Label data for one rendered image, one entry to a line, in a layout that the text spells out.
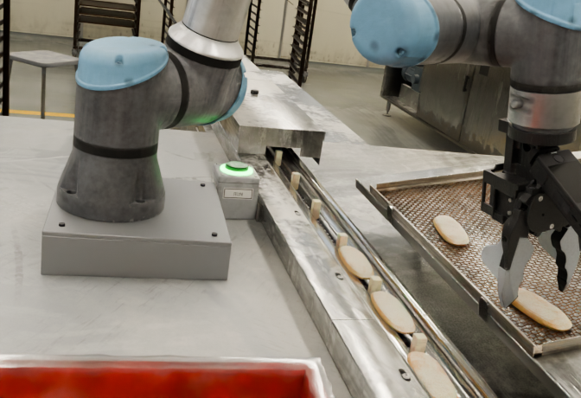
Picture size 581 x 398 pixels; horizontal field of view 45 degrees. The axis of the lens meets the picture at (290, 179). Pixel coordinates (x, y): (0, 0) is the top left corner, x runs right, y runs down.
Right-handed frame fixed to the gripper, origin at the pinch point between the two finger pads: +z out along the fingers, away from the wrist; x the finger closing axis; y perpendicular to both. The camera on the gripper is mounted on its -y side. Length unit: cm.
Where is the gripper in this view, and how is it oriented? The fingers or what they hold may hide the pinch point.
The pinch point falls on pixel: (539, 293)
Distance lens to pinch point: 87.6
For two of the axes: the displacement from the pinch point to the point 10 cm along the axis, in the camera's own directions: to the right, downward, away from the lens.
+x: -9.2, 1.7, -3.5
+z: 0.3, 9.3, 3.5
